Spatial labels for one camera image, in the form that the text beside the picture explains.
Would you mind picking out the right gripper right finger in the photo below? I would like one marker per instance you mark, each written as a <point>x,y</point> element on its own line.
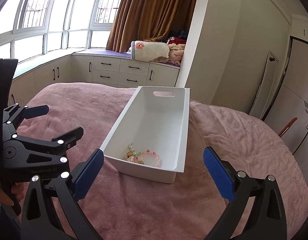
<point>267,219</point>

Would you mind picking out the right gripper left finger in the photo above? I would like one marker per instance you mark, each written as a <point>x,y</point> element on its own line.
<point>39,217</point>

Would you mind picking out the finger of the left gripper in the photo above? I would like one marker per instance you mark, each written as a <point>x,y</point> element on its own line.
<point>15,114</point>
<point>25,157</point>

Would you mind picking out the gold pearl earring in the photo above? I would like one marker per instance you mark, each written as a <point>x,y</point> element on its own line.
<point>135,157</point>

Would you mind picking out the silver pearl earring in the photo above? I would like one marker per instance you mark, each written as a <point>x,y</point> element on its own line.
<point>131,147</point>

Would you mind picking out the person's left hand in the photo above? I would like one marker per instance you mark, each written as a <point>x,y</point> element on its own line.
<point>17,190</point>

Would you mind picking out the pink plush bed blanket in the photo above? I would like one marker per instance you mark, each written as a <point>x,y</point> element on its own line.
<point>154,184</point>

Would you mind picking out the white plastic storage bin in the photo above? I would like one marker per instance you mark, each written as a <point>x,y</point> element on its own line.
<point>155,121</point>

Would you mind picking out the white door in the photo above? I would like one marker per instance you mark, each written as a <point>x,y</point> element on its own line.
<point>263,93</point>

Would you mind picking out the white wardrobe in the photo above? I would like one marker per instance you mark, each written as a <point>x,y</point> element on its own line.
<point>289,112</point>

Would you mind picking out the white window seat cabinet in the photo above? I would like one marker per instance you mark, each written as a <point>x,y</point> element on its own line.
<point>88,66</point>

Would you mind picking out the cream flower folded blanket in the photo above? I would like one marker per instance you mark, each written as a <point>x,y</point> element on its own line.
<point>148,51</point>

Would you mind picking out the brown curtain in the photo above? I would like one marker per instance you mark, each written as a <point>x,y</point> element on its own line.
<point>148,20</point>

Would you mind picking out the pink folded blanket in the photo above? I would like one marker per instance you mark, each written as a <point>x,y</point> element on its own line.
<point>175,55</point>

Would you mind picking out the bay window frame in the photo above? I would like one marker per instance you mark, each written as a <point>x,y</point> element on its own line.
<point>30,28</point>

